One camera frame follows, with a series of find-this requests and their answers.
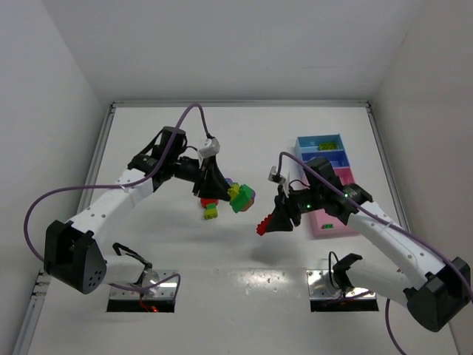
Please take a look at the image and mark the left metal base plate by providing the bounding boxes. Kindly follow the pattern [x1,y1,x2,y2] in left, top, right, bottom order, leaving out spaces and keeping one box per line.
[109,269,181,301]

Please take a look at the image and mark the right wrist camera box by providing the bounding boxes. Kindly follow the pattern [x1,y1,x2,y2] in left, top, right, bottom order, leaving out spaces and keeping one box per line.
[268,166,290,195]

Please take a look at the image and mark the metal base plate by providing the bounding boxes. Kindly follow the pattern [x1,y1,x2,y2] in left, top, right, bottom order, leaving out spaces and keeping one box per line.
[109,269,181,301]
[307,268,377,300]

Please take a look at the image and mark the yellow-green lego brick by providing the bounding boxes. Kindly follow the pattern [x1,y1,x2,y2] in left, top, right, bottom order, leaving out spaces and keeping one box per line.
[204,203,218,220]

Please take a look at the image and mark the green purple lego stack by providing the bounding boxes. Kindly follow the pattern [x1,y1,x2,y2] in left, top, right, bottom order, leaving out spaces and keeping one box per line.
[228,183,256,213]

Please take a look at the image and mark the red round lego lower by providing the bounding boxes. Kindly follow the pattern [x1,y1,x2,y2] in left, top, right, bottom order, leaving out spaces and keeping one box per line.
[200,198,219,209]

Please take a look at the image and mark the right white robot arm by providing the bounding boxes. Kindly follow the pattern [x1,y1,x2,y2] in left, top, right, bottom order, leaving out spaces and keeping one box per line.
[256,158,472,332]

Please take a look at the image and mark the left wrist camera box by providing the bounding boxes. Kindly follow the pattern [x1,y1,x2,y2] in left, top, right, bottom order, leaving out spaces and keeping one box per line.
[197,138,220,159]

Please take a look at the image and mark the purple cable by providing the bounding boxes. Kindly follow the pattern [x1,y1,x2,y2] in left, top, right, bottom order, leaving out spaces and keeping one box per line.
[277,151,473,355]
[24,103,211,297]

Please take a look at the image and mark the red square lego brick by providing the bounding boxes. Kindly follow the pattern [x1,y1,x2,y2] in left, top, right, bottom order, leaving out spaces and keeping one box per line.
[256,214,273,236]

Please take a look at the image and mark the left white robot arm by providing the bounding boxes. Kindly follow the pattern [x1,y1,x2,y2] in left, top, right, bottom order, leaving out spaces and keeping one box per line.
[44,126,231,294]

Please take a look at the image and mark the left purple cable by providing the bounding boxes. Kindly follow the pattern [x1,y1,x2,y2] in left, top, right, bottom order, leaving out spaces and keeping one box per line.
[24,103,211,297]

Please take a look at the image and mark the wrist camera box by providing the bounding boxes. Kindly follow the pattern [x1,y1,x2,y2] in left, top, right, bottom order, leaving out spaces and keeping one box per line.
[268,166,290,195]
[197,138,220,159]

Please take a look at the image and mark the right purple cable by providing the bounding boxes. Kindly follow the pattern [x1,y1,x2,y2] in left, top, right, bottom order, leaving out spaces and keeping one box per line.
[277,151,473,355]

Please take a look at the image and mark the light blue container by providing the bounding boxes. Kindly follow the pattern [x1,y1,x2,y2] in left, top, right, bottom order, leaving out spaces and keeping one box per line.
[295,135,344,155]

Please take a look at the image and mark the large pink container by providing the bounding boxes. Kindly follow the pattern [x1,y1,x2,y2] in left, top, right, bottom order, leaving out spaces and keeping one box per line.
[308,209,358,239]

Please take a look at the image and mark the yellow-green lego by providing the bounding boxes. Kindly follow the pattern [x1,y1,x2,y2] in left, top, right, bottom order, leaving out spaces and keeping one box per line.
[319,142,338,151]

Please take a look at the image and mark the small pink container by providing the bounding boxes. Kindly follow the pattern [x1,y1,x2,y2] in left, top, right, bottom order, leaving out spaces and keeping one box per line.
[333,166,355,185]

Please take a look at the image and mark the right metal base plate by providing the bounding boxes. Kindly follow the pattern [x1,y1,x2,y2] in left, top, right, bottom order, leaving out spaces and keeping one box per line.
[307,268,377,300]

